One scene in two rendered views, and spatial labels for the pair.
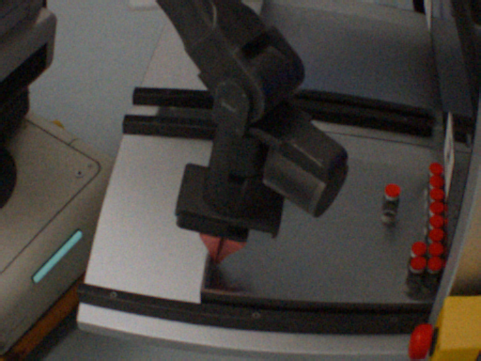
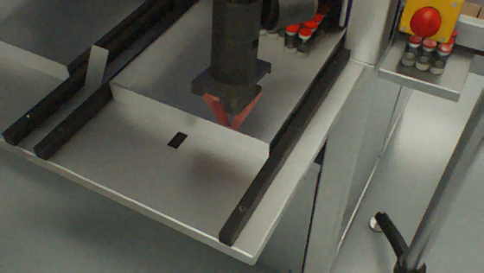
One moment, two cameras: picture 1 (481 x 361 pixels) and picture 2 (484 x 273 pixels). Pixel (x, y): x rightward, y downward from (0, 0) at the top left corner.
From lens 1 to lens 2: 78 cm
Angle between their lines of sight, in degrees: 47
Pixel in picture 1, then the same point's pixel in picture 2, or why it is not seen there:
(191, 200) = (231, 91)
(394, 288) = (297, 62)
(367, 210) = not seen: hidden behind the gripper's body
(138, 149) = (74, 155)
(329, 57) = (59, 26)
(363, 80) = (97, 18)
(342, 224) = not seen: hidden behind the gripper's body
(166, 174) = (117, 143)
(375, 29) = not seen: outside the picture
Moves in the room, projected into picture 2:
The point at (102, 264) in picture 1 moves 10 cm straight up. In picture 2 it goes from (192, 213) to (185, 161)
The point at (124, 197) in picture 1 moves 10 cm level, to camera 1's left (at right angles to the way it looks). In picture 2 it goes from (124, 177) to (80, 238)
